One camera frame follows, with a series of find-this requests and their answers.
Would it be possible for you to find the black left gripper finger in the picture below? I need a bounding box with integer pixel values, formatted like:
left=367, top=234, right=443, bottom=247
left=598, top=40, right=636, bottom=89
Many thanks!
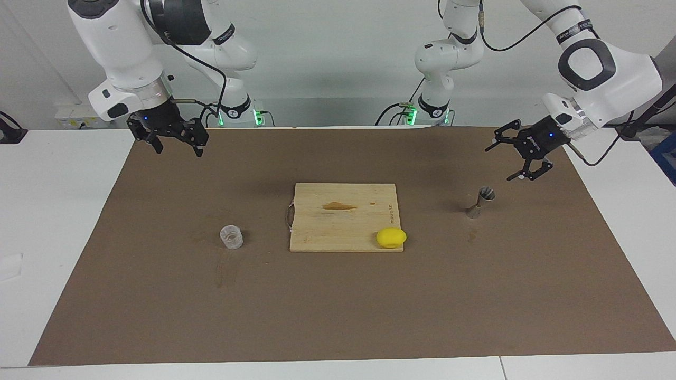
left=485, top=119, right=529, bottom=154
left=507, top=156, right=554, bottom=182

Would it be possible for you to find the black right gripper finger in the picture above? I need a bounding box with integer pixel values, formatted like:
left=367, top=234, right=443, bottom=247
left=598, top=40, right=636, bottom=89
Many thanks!
left=182, top=119, right=209, bottom=158
left=127, top=117, right=163, bottom=155

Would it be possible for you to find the steel jigger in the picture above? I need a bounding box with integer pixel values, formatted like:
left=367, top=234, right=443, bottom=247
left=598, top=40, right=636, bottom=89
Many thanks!
left=466, top=187, right=496, bottom=220

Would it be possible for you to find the clear plastic cup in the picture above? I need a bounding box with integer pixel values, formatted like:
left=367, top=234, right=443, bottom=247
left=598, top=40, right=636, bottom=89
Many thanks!
left=220, top=225, right=244, bottom=250

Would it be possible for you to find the white power strip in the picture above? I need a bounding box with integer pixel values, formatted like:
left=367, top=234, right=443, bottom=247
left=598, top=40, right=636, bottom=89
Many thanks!
left=54, top=103, right=114, bottom=129

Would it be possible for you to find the black stand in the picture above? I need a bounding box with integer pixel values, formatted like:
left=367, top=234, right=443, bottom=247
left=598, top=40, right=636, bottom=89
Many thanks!
left=615, top=87, right=676, bottom=140

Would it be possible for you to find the blue crate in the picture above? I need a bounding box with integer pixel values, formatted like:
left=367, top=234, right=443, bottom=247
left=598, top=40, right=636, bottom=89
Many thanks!
left=649, top=132, right=676, bottom=186

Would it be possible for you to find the yellow lemon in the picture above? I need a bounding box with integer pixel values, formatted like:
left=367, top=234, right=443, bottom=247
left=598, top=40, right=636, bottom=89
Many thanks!
left=376, top=227, right=408, bottom=249

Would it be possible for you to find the brown table mat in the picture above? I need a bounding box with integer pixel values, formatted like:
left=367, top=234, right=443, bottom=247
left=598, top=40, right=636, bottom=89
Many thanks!
left=27, top=126, right=676, bottom=366

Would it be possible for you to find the wooden cutting board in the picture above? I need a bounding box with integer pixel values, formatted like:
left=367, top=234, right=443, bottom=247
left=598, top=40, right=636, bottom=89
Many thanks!
left=285, top=183, right=405, bottom=253

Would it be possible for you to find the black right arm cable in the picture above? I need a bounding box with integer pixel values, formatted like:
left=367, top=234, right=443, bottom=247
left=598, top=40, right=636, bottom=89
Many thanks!
left=138, top=0, right=229, bottom=125

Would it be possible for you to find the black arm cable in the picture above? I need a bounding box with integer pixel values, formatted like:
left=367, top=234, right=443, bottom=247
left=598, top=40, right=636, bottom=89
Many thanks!
left=475, top=0, right=637, bottom=167
left=138, top=0, right=229, bottom=125

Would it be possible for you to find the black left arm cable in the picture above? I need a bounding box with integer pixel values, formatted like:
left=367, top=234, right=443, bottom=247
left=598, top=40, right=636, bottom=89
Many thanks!
left=475, top=0, right=637, bottom=167

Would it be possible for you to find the black base cable bundle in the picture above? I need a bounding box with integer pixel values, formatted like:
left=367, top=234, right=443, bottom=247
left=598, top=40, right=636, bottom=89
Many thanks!
left=375, top=79, right=426, bottom=126

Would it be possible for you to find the black clamp mount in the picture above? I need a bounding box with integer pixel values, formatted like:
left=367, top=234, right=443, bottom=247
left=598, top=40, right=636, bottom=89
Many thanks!
left=0, top=111, right=28, bottom=144

